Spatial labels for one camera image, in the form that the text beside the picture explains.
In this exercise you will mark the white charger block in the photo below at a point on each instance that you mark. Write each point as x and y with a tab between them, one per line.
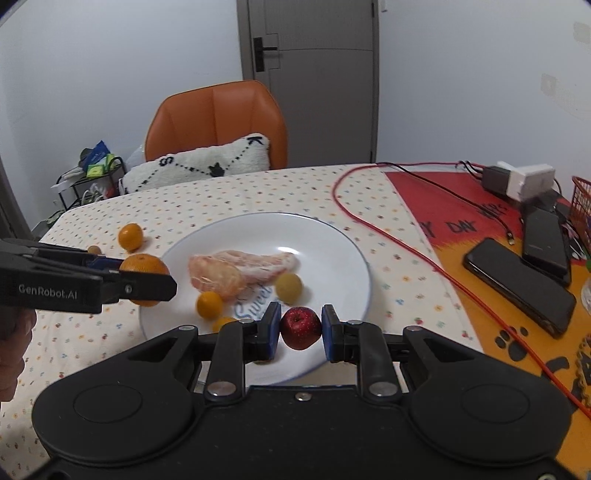
531	180

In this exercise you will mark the green packets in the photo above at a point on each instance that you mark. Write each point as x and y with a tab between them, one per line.
99	168

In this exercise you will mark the small brownish jujube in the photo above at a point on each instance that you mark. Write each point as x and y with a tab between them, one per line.
94	249

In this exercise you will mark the black metal rack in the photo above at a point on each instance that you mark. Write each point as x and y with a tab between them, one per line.
74	187

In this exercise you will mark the small red apple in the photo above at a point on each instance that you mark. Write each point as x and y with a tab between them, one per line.
300	328

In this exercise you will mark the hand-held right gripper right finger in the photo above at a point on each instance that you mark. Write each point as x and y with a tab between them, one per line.
327	332

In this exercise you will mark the black power adapter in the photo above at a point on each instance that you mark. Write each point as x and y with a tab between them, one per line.
494	180

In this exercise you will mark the white fluffy patterned pillow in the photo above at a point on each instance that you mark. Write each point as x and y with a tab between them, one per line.
249	161

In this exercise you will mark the dark bundle on rack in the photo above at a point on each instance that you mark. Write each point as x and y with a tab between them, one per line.
85	157

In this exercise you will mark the round peeled pomelo segment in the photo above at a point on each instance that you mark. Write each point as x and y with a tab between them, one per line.
214	277

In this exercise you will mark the white wall socket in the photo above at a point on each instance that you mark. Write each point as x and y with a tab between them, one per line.
549	84

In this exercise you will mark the colourful cartoon table mat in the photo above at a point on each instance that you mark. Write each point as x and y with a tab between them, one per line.
443	198

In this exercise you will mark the small green jujube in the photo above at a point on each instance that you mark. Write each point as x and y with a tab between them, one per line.
289	288

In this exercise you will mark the small yellow kumquat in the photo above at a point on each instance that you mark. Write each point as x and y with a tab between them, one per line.
224	323

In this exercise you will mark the white plate with blue rim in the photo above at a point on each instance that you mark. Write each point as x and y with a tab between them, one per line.
332	258

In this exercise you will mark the black power bank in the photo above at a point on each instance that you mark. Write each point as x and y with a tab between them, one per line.
545	244

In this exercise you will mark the black smartphone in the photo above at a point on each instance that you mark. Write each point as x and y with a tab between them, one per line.
512	281

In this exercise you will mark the long peeled pomelo segment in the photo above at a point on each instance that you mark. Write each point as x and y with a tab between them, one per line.
268	265

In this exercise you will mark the clear white plastic bag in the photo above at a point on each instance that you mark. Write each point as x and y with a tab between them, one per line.
136	157

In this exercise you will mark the orange leather chair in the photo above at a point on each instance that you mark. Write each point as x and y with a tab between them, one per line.
217	115

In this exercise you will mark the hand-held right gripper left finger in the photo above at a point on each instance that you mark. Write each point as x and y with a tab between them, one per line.
275	332

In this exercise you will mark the blue box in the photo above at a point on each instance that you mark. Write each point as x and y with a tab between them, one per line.
99	152

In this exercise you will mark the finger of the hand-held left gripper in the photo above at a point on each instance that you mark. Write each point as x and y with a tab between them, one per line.
104	264
138	288

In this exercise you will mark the person's left hand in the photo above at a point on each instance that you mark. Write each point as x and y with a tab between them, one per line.
11	350

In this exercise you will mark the small orange kumquat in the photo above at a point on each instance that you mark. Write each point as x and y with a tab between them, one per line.
209	305

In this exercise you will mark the grey door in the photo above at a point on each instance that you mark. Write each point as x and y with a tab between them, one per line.
323	69

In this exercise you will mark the orange mandarin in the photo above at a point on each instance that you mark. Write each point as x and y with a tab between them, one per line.
143	265
130	237

